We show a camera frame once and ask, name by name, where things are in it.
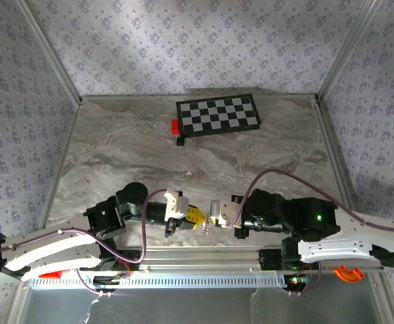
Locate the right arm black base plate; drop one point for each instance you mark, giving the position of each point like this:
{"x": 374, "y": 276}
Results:
{"x": 271, "y": 260}

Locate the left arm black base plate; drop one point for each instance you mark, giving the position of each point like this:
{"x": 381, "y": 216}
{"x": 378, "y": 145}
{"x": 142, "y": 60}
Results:
{"x": 134, "y": 268}

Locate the small black block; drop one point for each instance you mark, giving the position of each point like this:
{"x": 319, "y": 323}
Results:
{"x": 180, "y": 141}

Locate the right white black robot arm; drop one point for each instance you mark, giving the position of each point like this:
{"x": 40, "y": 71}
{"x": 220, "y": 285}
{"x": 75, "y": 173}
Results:
{"x": 335, "y": 251}

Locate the small circuit board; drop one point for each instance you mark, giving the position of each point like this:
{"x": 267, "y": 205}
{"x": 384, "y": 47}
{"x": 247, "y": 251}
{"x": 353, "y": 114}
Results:
{"x": 296, "y": 280}

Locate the black grey checkerboard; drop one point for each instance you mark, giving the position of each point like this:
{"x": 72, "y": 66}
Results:
{"x": 217, "y": 114}

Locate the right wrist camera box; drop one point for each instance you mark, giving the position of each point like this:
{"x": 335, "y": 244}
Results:
{"x": 224, "y": 211}

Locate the small red block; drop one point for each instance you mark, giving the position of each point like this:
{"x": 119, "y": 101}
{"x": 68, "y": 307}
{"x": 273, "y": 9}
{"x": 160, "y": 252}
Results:
{"x": 175, "y": 126}

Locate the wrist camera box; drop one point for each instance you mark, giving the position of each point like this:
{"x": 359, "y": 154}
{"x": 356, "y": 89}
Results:
{"x": 176, "y": 206}
{"x": 224, "y": 211}

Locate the orange curved plastic part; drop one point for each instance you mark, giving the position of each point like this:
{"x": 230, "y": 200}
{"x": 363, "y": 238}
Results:
{"x": 349, "y": 275}

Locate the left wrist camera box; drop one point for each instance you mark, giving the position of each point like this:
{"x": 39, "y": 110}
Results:
{"x": 176, "y": 206}

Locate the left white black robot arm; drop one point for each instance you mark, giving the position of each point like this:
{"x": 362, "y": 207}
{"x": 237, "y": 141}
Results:
{"x": 48, "y": 246}

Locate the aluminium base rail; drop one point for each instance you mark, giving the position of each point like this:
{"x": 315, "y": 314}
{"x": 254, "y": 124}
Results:
{"x": 200, "y": 260}

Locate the small green clear object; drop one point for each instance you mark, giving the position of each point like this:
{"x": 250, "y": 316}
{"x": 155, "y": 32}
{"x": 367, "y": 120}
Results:
{"x": 205, "y": 229}

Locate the aluminium frame post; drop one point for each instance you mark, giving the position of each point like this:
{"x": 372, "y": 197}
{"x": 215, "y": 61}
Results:
{"x": 345, "y": 50}
{"x": 51, "y": 50}

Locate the flat red toy brick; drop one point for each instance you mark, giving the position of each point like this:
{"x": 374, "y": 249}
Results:
{"x": 50, "y": 275}

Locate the grey metal sheet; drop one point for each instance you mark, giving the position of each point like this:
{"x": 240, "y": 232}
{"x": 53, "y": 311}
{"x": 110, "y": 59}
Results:
{"x": 197, "y": 307}

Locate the aluminium table side rail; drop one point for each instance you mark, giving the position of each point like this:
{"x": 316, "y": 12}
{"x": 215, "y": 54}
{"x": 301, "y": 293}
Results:
{"x": 333, "y": 152}
{"x": 64, "y": 152}

